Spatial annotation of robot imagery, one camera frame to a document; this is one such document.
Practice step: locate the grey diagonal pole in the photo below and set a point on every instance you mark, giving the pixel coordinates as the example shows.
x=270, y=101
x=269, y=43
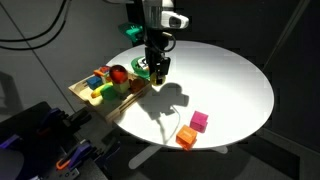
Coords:
x=286, y=36

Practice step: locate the small orange toy piece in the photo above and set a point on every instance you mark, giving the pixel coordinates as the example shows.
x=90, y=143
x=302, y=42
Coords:
x=97, y=72

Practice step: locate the orange round fruit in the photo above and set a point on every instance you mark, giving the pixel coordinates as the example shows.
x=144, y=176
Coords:
x=136, y=85

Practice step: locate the orange cube block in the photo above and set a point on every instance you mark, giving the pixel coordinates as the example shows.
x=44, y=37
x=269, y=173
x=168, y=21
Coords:
x=186, y=137

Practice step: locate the colourful printed cube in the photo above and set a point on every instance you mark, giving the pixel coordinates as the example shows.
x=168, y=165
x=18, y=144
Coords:
x=106, y=70

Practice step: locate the light green cube block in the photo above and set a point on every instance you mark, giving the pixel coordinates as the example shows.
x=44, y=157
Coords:
x=121, y=87

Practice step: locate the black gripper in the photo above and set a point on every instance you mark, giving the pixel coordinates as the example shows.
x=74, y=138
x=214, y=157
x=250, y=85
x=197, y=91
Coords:
x=155, y=53

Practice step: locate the black and white patterned cube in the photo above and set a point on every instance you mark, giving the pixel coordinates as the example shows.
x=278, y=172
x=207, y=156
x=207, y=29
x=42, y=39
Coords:
x=142, y=63

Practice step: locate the purple clamp with orange tip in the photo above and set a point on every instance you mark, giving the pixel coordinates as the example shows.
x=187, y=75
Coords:
x=75, y=156

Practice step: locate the yellow lemon fruit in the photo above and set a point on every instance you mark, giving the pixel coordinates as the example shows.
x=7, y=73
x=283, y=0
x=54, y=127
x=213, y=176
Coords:
x=156, y=81

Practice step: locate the black clamp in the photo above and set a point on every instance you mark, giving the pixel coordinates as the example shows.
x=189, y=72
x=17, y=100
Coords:
x=78, y=117

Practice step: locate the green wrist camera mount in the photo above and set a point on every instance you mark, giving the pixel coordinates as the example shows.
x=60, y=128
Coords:
x=131, y=31

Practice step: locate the red apple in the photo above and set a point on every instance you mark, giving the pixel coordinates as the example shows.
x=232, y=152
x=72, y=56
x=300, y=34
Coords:
x=118, y=74

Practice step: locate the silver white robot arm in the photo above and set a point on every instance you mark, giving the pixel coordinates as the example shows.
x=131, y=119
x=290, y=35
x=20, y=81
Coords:
x=173, y=20

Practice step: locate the pink cube block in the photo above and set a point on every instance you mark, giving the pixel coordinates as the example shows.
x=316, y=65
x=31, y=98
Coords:
x=199, y=121

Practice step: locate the blue cube block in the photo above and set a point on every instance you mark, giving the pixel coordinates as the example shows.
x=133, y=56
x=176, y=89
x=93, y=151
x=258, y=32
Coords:
x=94, y=82

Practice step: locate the yellow banana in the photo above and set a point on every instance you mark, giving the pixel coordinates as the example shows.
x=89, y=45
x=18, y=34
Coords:
x=96, y=91

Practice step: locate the wooden tray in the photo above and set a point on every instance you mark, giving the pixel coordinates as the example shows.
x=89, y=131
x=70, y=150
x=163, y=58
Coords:
x=80, y=89

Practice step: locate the green saucer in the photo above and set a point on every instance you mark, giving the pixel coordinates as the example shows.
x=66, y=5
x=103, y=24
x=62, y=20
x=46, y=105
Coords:
x=142, y=76

